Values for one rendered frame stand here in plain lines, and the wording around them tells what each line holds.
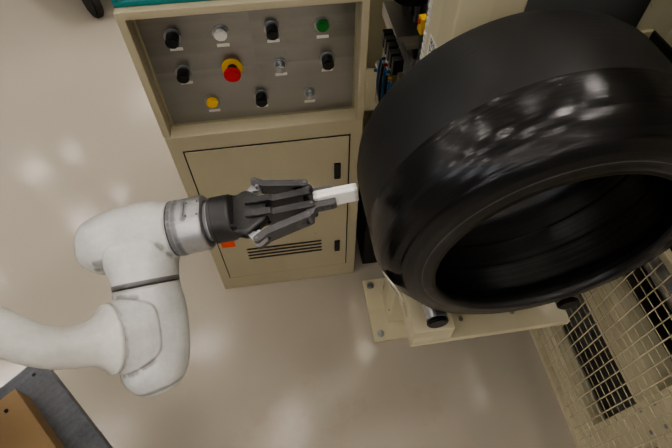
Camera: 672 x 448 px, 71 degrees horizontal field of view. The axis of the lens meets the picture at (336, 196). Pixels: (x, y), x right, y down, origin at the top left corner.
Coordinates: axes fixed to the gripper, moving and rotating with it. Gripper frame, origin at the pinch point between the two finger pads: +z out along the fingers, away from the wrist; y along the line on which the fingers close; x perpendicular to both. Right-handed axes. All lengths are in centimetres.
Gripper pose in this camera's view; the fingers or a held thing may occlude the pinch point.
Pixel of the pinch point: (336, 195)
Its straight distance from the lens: 75.4
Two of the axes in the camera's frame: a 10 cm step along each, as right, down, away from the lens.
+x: 1.4, 5.9, 8.0
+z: 9.8, -2.0, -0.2
